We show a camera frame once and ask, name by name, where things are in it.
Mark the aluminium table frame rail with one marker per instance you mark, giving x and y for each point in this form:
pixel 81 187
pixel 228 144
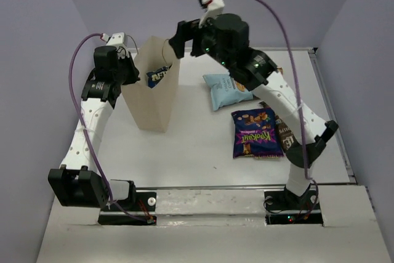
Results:
pixel 330 110

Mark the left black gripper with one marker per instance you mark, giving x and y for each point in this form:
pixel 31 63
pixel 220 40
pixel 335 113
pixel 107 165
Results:
pixel 135 73

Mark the purple Krokant snack bag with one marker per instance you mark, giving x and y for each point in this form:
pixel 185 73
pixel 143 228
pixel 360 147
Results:
pixel 255 134

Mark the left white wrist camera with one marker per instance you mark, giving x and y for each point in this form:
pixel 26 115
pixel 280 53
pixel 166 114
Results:
pixel 119 41

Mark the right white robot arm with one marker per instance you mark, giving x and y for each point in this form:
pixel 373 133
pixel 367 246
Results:
pixel 260 75

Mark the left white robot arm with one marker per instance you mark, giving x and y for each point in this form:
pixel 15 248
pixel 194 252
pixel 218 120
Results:
pixel 79 181

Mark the beige paper bag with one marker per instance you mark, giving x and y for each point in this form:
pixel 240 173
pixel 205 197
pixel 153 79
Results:
pixel 151 107

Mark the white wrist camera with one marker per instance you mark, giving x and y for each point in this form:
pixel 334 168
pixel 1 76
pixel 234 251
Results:
pixel 212 8
pixel 119 41

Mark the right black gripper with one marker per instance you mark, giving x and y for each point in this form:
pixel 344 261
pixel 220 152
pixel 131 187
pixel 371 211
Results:
pixel 186 30

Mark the brown Kettle chips bag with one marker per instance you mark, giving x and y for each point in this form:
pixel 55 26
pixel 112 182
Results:
pixel 284 134

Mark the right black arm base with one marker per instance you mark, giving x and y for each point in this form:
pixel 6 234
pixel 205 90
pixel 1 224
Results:
pixel 282 210

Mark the light blue cassava chips bag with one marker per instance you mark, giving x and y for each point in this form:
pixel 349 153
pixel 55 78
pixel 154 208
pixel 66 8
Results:
pixel 225 90

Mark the dark blue chips bag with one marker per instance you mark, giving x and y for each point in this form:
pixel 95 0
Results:
pixel 155 76

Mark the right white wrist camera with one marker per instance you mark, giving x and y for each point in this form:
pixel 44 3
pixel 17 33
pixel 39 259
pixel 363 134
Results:
pixel 212 8

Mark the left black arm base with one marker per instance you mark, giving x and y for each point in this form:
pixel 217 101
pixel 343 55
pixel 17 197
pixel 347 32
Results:
pixel 142 210

